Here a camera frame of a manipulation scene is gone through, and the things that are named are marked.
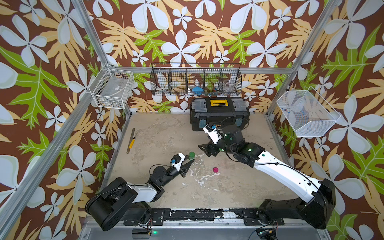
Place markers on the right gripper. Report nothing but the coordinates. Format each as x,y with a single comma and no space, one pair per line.
210,145

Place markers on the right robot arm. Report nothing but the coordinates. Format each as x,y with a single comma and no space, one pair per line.
316,198

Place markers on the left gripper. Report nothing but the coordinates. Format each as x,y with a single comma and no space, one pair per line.
184,168

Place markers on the blue object in basket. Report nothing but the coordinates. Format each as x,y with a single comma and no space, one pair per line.
197,91

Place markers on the white wire basket left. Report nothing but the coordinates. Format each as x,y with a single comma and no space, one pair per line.
111,88

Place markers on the white wire basket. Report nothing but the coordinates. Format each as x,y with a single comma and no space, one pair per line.
111,88
309,114

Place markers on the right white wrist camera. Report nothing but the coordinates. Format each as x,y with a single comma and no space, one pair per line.
212,132

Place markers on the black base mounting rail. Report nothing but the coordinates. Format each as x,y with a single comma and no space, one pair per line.
160,216

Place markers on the white wire basket right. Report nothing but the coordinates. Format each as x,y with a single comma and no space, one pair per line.
309,114

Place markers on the black wire basket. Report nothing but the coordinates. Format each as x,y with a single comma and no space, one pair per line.
217,79

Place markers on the yellow handled metal file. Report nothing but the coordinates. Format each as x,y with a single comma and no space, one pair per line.
131,142

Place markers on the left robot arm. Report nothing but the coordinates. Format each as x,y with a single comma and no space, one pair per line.
123,201

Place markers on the black toolbox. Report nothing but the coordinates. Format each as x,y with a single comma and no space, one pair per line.
219,111

